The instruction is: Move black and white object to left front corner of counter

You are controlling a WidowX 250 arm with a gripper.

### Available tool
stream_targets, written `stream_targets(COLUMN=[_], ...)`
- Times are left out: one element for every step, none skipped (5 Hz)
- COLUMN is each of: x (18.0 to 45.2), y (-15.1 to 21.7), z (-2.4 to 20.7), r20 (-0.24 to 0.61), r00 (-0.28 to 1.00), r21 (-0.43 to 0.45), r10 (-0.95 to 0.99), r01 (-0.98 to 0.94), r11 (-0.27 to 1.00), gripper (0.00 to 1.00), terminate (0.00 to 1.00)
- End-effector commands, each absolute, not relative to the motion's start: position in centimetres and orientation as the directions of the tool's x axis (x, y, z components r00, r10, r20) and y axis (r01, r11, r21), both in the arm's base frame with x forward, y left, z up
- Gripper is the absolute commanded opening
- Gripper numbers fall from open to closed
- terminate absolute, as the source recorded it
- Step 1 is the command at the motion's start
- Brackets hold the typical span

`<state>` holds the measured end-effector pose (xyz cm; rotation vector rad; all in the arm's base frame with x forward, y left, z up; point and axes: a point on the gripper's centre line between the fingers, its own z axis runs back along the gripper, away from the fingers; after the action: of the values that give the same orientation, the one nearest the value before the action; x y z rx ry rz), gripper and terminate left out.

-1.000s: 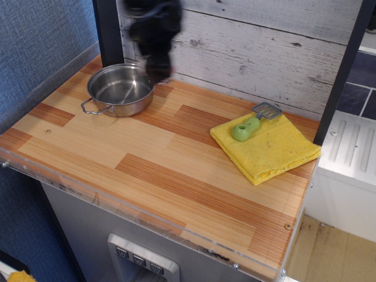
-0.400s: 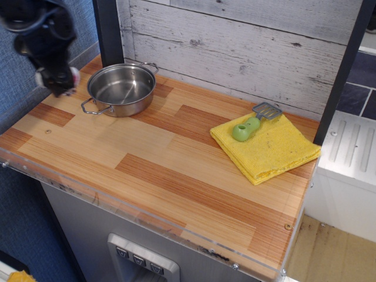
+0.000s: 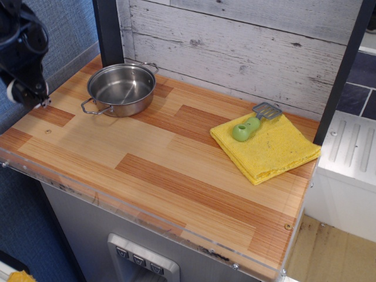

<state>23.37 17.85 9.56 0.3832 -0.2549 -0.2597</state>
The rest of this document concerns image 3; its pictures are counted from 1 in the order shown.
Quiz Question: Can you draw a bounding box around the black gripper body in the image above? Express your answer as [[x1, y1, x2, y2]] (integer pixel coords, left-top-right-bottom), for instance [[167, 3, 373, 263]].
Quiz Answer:
[[1, 17, 49, 94]]

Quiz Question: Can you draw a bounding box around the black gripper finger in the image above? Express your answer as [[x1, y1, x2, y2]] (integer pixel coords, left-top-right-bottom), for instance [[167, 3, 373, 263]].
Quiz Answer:
[[11, 80, 39, 109], [36, 86, 51, 108]]

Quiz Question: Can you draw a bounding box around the black white sushi roll toy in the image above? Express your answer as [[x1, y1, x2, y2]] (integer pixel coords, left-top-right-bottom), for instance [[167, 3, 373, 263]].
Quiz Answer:
[[6, 80, 16, 103]]

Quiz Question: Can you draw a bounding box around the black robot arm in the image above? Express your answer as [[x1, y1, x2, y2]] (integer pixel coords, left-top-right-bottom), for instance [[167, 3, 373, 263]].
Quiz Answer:
[[1, 1, 51, 109]]

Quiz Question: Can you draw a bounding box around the clear acrylic table edge guard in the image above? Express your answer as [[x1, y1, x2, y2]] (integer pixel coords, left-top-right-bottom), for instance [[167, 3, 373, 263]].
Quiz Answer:
[[0, 148, 294, 278]]

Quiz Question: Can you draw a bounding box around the stainless steel pot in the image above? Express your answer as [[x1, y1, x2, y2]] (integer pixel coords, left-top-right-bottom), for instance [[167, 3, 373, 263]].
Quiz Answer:
[[81, 62, 159, 118]]

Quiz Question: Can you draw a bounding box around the yellow object bottom left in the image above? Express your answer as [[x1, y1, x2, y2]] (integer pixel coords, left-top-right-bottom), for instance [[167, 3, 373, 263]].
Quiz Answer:
[[7, 271, 36, 282]]

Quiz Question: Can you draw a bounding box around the silver dispenser button panel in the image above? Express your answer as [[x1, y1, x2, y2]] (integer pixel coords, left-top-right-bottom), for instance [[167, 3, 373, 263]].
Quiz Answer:
[[108, 233, 180, 281]]

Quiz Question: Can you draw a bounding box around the yellow folded cloth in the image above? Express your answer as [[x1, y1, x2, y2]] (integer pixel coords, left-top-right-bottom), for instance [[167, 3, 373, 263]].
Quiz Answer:
[[210, 113, 321, 185]]

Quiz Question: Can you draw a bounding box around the white grooved sink counter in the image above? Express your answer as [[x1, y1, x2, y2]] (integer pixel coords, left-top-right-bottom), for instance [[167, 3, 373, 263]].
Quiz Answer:
[[317, 111, 375, 192]]

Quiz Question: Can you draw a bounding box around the black vertical frame post left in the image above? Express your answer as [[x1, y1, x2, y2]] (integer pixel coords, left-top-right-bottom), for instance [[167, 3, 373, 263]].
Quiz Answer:
[[92, 0, 124, 67]]

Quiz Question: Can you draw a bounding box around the black vertical frame post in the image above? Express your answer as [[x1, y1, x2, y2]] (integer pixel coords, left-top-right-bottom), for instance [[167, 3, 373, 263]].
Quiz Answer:
[[313, 0, 375, 145], [92, 0, 124, 67]]

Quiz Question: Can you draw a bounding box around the green handled toy spatula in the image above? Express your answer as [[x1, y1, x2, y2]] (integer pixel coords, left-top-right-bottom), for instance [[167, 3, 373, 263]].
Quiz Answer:
[[231, 102, 282, 142]]

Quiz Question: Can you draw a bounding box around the black vertical frame post right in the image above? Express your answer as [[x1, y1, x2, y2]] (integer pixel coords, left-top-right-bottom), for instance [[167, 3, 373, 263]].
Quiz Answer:
[[313, 0, 375, 145]]

